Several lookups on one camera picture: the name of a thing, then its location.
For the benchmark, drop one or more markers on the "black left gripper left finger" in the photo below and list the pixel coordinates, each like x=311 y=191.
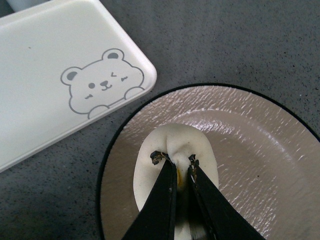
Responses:
x=156 y=220

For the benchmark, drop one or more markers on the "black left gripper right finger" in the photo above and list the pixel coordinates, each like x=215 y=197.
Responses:
x=220 y=220

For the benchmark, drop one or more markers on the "white steamed bun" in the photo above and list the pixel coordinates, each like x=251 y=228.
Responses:
x=179 y=141

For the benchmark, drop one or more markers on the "beige plate with black rim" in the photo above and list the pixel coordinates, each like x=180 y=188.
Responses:
x=268 y=160

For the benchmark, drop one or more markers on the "white bear print tray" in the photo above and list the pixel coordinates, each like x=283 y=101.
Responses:
x=63 y=65

